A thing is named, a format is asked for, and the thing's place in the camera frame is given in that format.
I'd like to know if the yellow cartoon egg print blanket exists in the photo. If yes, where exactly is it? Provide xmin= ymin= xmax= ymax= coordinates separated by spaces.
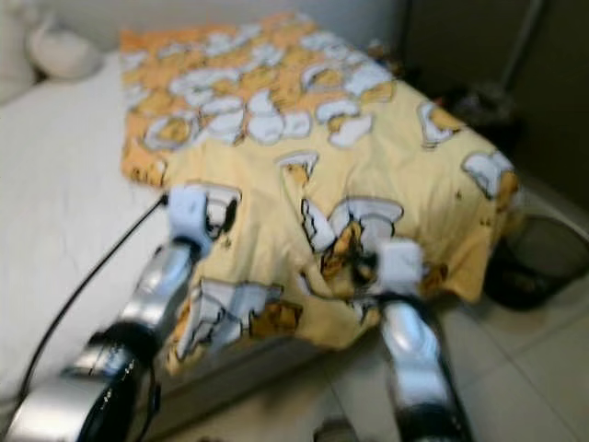
xmin=118 ymin=11 xmax=525 ymax=353

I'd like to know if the white quilted mattress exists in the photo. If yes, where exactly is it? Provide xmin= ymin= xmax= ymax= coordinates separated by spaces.
xmin=0 ymin=51 xmax=332 ymax=425

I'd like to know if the black round waste bin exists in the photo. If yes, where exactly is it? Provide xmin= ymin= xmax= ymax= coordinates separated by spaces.
xmin=483 ymin=214 xmax=589 ymax=311

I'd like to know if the cream plush toy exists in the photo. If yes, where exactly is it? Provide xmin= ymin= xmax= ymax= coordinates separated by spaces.
xmin=0 ymin=0 xmax=104 ymax=102

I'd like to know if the grey sliding door wardrobe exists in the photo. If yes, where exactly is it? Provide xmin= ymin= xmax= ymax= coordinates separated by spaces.
xmin=400 ymin=0 xmax=589 ymax=208

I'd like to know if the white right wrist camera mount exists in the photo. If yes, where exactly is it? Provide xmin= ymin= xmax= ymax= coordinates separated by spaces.
xmin=377 ymin=239 xmax=424 ymax=300

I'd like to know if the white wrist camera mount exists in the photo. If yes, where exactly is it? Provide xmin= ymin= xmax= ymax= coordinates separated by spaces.
xmin=167 ymin=182 xmax=240 ymax=259
xmin=377 ymin=239 xmax=424 ymax=300

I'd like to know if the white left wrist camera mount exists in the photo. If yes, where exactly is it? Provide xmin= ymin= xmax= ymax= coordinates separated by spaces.
xmin=167 ymin=182 xmax=240 ymax=259

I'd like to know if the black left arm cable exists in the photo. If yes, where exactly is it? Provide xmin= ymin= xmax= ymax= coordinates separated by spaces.
xmin=18 ymin=193 xmax=171 ymax=406

